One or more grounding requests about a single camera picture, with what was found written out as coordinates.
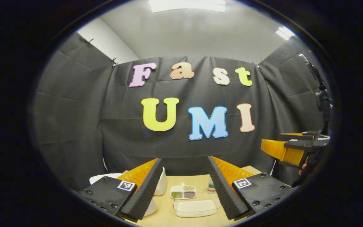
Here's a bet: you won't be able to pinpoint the black camera stand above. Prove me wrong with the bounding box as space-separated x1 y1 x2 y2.
299 54 333 133

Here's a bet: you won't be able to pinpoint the small ceiling light panel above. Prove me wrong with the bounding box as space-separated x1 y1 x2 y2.
276 26 295 41

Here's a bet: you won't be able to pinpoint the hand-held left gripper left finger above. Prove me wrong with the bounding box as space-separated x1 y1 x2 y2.
79 158 164 221

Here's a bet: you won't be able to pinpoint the clear box of white rice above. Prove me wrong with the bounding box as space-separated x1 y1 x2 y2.
173 194 223 218

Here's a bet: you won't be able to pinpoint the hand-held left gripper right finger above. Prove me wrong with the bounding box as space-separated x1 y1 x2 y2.
207 155 295 221

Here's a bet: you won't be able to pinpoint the white divided bean dish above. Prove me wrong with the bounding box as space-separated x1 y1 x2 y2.
170 182 197 200

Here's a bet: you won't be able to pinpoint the black backdrop cloth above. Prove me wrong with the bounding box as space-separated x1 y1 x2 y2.
33 32 330 189

